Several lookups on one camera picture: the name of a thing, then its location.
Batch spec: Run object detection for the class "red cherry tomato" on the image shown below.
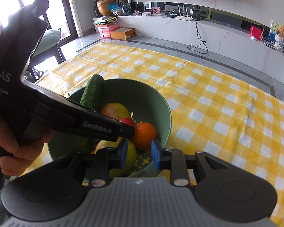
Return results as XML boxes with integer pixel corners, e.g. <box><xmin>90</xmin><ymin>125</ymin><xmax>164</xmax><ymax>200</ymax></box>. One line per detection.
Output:
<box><xmin>119</xmin><ymin>118</ymin><xmax>135</xmax><ymax>127</ymax></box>

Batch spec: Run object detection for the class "black power cable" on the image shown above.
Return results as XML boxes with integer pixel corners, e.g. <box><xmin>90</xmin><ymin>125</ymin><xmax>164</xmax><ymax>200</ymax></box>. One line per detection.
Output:
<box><xmin>186</xmin><ymin>20</ymin><xmax>209</xmax><ymax>54</ymax></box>

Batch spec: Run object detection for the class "red box on cabinet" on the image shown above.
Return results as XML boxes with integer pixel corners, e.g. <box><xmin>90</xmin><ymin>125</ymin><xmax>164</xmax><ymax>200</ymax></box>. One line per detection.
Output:
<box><xmin>249</xmin><ymin>25</ymin><xmax>262</xmax><ymax>41</ymax></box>

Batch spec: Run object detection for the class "teddy bear toy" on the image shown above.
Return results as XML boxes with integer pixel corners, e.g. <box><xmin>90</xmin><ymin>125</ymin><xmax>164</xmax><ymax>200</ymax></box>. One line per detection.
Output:
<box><xmin>274</xmin><ymin>25</ymin><xmax>284</xmax><ymax>52</ymax></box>

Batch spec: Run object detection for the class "orange tangerine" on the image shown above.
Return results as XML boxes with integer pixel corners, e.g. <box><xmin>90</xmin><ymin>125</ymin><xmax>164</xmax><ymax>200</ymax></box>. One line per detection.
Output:
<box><xmin>132</xmin><ymin>122</ymin><xmax>157</xmax><ymax>150</ymax></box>

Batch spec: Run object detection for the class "golden brown vase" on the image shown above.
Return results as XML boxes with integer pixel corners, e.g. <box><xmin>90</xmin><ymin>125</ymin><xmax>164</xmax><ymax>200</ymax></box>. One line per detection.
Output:
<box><xmin>97</xmin><ymin>0</ymin><xmax>115</xmax><ymax>16</ymax></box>

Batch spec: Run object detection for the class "dark chair with cushion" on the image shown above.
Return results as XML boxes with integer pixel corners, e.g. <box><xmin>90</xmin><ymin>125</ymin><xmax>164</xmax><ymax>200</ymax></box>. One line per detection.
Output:
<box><xmin>27</xmin><ymin>12</ymin><xmax>66</xmax><ymax>82</ymax></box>

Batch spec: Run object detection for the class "reddish green mango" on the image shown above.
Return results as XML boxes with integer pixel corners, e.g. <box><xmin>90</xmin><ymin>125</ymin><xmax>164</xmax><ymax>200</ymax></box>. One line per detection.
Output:
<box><xmin>100</xmin><ymin>103</ymin><xmax>131</xmax><ymax>120</ymax></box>

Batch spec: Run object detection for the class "white wifi router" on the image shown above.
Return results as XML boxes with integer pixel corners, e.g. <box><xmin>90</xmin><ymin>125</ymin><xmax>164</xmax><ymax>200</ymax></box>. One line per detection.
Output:
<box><xmin>175</xmin><ymin>5</ymin><xmax>193</xmax><ymax>21</ymax></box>

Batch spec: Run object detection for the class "yellow white checkered tablecloth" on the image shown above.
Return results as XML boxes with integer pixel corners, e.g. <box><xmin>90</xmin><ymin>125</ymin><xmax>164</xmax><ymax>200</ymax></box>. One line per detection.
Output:
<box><xmin>21</xmin><ymin>42</ymin><xmax>284</xmax><ymax>227</ymax></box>

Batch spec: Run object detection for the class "person's left hand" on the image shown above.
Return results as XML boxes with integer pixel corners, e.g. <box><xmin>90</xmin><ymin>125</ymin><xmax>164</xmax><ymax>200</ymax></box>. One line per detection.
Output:
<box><xmin>0</xmin><ymin>117</ymin><xmax>54</xmax><ymax>176</ymax></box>

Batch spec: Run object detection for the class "white marble tv cabinet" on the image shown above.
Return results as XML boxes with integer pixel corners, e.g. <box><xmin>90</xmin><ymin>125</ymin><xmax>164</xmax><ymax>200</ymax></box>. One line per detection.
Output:
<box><xmin>118</xmin><ymin>15</ymin><xmax>284</xmax><ymax>84</ymax></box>

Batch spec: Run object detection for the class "green cucumber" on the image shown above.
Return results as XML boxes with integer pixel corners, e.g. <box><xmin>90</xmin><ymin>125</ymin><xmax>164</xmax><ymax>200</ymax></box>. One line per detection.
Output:
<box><xmin>80</xmin><ymin>74</ymin><xmax>104</xmax><ymax>112</ymax></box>

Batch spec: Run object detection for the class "orange shoe box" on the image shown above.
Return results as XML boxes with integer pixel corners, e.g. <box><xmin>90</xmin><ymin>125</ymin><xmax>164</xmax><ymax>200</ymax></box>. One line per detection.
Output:
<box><xmin>110</xmin><ymin>28</ymin><xmax>136</xmax><ymax>40</ymax></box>

